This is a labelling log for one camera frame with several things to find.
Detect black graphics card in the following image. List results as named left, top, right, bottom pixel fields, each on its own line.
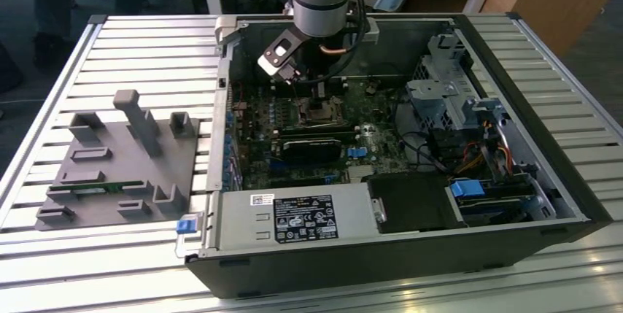
left=280, top=139, right=343, bottom=163

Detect silver drive cage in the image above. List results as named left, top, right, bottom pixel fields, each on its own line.
left=404, top=34, right=513, bottom=135

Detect grey parts rack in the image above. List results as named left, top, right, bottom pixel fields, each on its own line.
left=36, top=89, right=204, bottom=231

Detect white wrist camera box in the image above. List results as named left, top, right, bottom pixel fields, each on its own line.
left=256, top=28, right=306, bottom=84

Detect green RAM stick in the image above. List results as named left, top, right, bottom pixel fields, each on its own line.
left=71, top=180, right=147, bottom=194

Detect hard disk in blue carrier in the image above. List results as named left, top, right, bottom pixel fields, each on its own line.
left=450, top=177, right=535, bottom=219

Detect black plastic shroud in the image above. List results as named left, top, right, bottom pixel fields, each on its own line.
left=364, top=173, right=467, bottom=234

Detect silver power supply with label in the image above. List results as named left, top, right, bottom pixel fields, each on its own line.
left=218, top=183, right=379, bottom=249

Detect green motherboard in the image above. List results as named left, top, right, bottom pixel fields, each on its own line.
left=226, top=75, right=430, bottom=192

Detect black RAM stick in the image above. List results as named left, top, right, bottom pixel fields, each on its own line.
left=279, top=125, right=355, bottom=136
left=280, top=131, right=356, bottom=142

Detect yellow red power wires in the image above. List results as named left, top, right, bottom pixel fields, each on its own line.
left=462, top=119, right=515, bottom=176

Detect CPU socket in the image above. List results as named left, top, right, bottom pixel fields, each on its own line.
left=298, top=96, right=350, bottom=125

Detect black open PC case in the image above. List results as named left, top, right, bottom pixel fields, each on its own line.
left=184, top=12, right=615, bottom=299

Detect silver chipset heatsink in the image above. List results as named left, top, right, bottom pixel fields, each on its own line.
left=347, top=166, right=375, bottom=182

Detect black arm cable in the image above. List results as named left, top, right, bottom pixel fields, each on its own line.
left=296, top=0, right=370, bottom=84

